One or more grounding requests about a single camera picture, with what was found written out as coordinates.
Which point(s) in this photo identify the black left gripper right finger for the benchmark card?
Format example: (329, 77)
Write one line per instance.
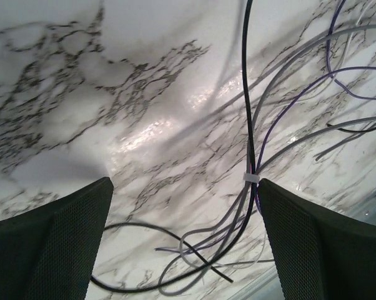
(318, 253)

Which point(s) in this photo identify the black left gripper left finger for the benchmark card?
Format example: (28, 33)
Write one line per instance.
(49, 252)

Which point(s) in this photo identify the white zip tie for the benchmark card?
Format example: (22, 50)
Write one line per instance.
(251, 178)

